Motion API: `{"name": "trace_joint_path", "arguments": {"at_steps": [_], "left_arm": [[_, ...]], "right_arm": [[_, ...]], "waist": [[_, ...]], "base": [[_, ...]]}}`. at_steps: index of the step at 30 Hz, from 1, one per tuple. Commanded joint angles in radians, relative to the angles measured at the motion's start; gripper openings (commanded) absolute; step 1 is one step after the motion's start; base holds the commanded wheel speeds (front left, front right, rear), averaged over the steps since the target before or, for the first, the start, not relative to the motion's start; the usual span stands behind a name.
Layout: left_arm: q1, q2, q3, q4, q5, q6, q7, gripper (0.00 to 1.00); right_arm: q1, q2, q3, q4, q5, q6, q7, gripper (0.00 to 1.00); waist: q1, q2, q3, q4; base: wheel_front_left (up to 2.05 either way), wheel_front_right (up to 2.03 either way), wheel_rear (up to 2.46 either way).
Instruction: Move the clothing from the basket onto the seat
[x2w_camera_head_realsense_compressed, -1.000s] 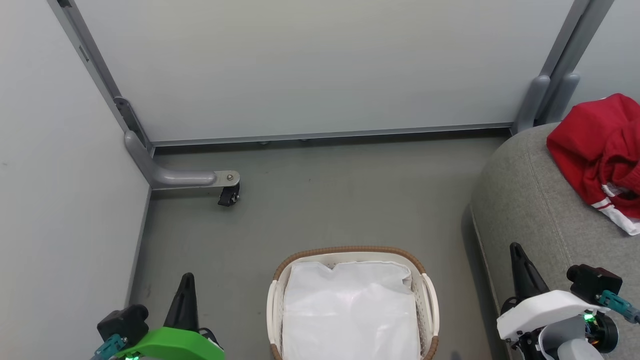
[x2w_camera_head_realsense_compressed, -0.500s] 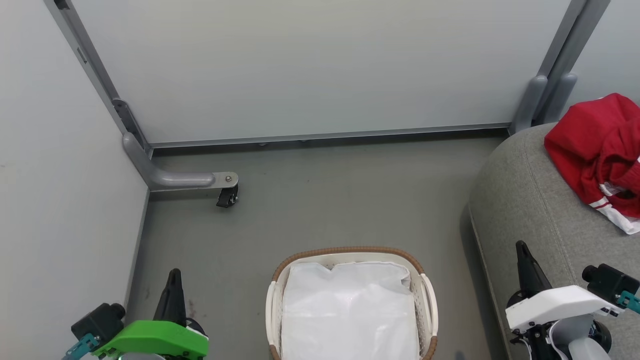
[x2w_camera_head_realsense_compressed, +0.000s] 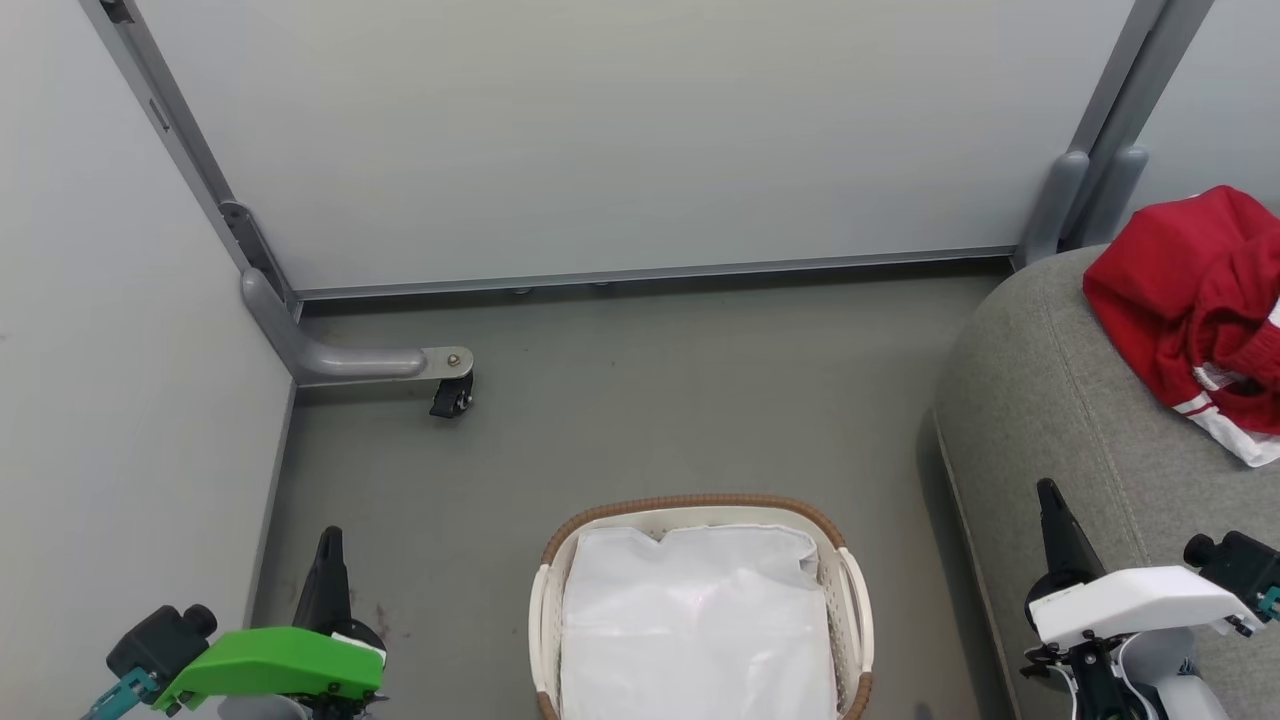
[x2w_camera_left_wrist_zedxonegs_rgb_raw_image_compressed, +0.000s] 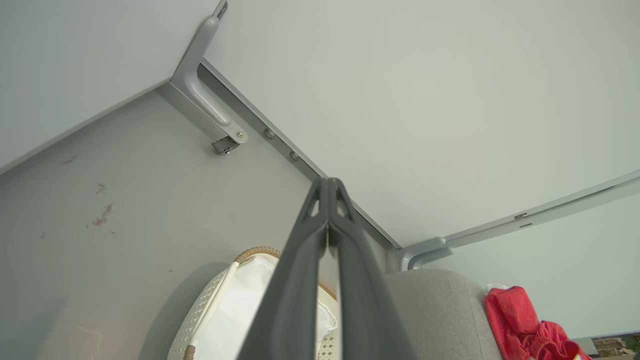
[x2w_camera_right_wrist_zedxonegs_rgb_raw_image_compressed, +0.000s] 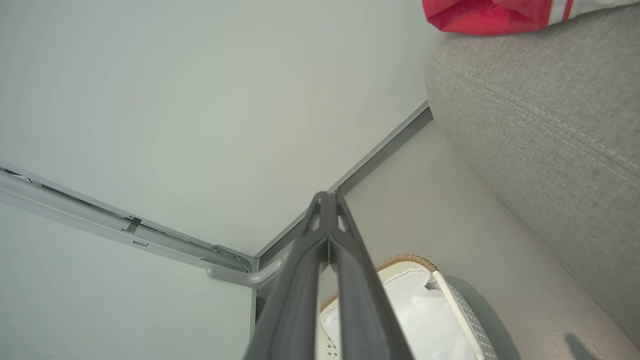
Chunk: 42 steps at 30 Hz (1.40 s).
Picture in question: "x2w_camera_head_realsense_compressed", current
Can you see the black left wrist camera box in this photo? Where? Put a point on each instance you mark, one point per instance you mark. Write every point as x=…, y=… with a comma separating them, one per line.
x=160, y=642

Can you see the white cloth basket liner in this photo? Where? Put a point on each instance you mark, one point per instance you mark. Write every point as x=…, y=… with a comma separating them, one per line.
x=700, y=620

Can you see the red shirt with white stripes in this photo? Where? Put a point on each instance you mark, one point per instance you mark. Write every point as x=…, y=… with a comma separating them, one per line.
x=1150, y=290

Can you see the grey double partition post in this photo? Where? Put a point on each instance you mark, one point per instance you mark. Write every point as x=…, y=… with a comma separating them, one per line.
x=1100, y=130

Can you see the grey partition foot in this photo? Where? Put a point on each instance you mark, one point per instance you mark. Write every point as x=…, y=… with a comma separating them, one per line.
x=340, y=360

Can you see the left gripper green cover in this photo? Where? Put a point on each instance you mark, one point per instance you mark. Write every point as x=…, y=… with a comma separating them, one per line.
x=270, y=660

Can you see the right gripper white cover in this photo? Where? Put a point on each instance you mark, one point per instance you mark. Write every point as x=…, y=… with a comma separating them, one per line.
x=1140, y=600

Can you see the grey fabric sofa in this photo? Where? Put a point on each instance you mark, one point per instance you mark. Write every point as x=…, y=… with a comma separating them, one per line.
x=1060, y=400

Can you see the grey partition post with foot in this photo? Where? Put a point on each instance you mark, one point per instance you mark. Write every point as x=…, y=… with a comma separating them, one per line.
x=170, y=120

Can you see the white laundry basket brown rim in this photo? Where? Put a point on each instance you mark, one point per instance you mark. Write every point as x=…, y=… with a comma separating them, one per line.
x=850, y=620

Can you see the black caster wheel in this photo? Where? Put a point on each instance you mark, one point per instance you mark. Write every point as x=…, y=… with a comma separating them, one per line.
x=452, y=397

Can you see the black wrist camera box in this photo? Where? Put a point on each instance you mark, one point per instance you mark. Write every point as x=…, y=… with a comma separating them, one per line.
x=160, y=642
x=1240, y=565

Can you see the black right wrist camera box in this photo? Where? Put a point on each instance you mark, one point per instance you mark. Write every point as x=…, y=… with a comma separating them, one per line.
x=1240, y=565

